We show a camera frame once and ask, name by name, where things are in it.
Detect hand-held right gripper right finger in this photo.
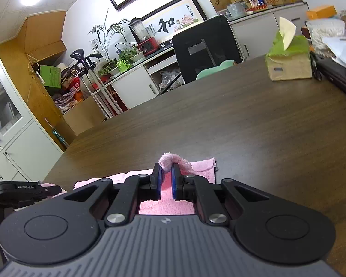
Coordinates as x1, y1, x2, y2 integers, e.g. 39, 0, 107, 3
171, 163, 270, 226

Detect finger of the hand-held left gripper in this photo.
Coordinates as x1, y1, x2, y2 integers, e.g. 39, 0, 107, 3
39, 185, 63, 199

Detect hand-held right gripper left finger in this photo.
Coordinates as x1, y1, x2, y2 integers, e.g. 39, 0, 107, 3
64, 163, 164, 227

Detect pink towel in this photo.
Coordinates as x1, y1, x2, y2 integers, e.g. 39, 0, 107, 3
40, 152, 217, 216

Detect white metal cabinet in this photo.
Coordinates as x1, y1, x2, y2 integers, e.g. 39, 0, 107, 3
0, 48, 64, 186

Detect large brown cardboard box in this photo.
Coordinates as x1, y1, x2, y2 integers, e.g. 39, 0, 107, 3
63, 96, 106, 137

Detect white sideboard cabinet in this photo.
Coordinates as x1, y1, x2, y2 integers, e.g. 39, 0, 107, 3
90, 2, 309, 119

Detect pile of clutter boxes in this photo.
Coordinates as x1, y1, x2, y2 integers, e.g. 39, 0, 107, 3
50, 63, 85, 114

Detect clear plastic bags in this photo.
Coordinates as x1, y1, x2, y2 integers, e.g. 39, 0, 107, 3
158, 69, 185, 92

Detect green cardboard box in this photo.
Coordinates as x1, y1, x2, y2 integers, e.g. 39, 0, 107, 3
39, 65, 63, 89

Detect light green bag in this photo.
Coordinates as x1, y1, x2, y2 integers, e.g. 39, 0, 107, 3
116, 59, 133, 73

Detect green seat cushion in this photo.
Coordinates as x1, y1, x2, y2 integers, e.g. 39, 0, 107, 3
196, 60, 237, 81

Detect hanging dreamcatcher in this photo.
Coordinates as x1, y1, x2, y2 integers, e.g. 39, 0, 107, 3
27, 60, 44, 86

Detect potted plant white bowl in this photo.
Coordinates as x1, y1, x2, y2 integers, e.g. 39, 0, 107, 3
115, 47, 144, 64
97, 60, 121, 77

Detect black mesh office chair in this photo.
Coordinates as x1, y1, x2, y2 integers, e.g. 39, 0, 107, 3
172, 15, 244, 85

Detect red blender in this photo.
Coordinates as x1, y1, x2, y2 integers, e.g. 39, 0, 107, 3
128, 18, 159, 57

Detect tall palm plant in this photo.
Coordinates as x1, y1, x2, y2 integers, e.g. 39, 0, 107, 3
88, 9, 131, 65

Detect framed flower calligraphy picture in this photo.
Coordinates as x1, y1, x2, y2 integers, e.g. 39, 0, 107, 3
140, 0, 208, 40

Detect green tissue box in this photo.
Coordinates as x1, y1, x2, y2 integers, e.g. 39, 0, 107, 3
264, 16, 313, 81

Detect white plastic bag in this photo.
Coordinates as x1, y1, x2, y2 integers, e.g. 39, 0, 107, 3
226, 2, 248, 18
321, 36, 346, 73

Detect black laptop bag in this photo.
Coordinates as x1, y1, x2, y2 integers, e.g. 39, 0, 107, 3
310, 50, 346, 105

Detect orange box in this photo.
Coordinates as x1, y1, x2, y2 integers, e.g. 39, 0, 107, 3
306, 5, 337, 21

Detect mop handle with teal clip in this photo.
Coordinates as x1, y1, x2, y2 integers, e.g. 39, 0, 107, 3
44, 117, 69, 151

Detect black chair headrest frame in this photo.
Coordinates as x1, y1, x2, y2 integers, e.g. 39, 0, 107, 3
70, 48, 103, 73

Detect wooden wall cabinet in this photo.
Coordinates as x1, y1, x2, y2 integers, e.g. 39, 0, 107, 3
0, 10, 77, 145

